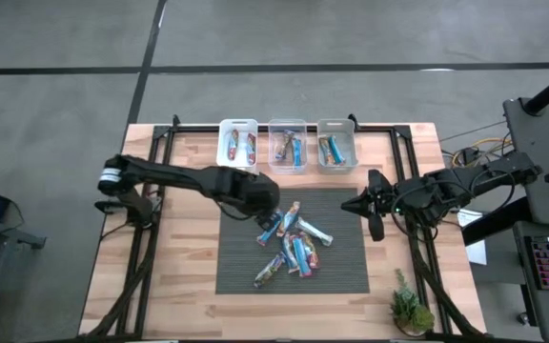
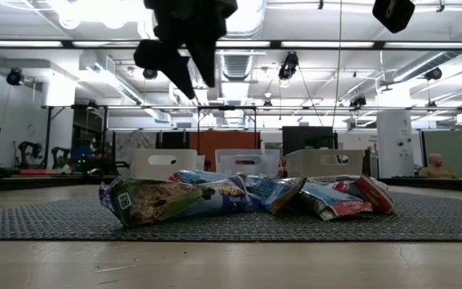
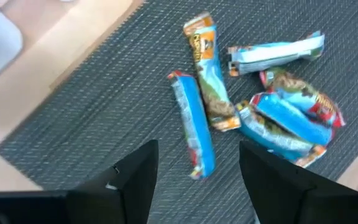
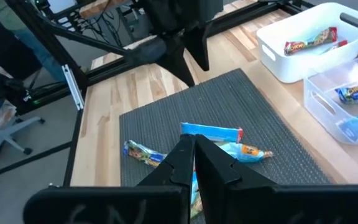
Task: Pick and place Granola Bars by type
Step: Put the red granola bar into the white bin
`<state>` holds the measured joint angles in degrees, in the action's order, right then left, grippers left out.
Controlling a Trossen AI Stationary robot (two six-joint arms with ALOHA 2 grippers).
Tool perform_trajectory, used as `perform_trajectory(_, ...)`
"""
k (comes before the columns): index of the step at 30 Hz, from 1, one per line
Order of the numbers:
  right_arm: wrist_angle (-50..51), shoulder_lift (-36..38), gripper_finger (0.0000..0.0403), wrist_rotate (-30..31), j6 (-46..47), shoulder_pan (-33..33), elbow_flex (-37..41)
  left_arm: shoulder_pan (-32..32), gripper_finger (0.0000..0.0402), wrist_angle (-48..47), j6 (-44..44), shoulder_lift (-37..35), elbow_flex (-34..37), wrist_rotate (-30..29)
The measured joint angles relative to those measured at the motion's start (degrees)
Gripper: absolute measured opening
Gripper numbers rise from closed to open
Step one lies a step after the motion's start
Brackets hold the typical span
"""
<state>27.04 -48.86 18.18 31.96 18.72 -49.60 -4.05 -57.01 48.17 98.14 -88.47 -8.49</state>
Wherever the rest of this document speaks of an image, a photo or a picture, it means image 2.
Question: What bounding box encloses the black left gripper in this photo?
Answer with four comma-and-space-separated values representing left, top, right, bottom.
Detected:
142, 0, 239, 100

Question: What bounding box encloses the thin hanging cable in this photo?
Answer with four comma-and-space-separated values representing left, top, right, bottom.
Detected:
330, 0, 343, 128

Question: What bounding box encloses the black aluminium rig frame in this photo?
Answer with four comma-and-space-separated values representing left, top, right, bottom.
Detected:
0, 174, 462, 194

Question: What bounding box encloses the green purple granola bar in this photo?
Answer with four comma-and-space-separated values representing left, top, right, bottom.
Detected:
108, 175, 256, 229

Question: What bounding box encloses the white plastic bin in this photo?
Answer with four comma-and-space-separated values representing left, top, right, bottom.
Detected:
130, 149, 206, 181

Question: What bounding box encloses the black standing panel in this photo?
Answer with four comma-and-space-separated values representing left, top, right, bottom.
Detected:
282, 125, 338, 156

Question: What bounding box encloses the orange partition wall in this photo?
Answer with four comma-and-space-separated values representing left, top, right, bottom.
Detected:
188, 130, 261, 169

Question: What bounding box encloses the grey plastic sheet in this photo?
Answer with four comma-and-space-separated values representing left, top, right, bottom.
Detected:
114, 130, 158, 165

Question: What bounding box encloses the grey plastic bin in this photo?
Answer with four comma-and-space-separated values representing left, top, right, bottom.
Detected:
286, 149, 365, 180

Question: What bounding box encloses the clear plastic bin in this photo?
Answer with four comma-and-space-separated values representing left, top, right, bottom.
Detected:
214, 149, 281, 177

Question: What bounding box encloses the blue olive granola bar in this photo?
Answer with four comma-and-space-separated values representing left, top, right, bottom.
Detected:
245, 175, 307, 214

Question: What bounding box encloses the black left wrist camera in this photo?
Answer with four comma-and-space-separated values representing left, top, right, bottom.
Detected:
133, 39, 178, 72

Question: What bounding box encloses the dark background workstation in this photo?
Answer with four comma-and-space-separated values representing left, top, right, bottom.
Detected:
70, 142, 132, 177

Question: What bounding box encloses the blue red granola bar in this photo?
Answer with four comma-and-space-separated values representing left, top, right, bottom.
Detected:
298, 182, 374, 222
168, 169, 236, 185

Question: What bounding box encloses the black background gantry frame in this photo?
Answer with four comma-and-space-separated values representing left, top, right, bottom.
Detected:
196, 104, 258, 153
41, 103, 110, 166

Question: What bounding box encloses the grey woven mat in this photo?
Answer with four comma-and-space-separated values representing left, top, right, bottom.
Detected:
0, 190, 462, 242

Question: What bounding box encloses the white square pillar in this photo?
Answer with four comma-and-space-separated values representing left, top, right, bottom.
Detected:
376, 86, 415, 177

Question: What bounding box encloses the black overhead light bar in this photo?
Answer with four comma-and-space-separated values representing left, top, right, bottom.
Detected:
0, 39, 462, 51

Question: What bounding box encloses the person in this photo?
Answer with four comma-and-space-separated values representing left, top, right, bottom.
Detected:
418, 152, 459, 180

